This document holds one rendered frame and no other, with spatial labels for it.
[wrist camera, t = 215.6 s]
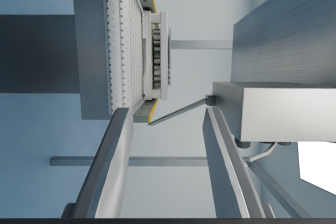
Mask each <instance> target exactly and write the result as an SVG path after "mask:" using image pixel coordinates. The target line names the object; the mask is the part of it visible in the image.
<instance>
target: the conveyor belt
mask: <svg viewBox="0 0 336 224"><path fill-rule="evenodd" d="M141 12H142V10H141V7H140V5H139V3H138V0H103V18H104V38H105V59H106V79H107V100H108V114H110V115H113V113H114V111H115V110H116V109H117V108H130V112H131V113H133V112H134V111H135V110H136V108H137V107H138V106H139V105H140V104H141V103H142V102H143V101H144V100H143V90H144V89H143V74H144V52H143V35H142V19H141Z"/></svg>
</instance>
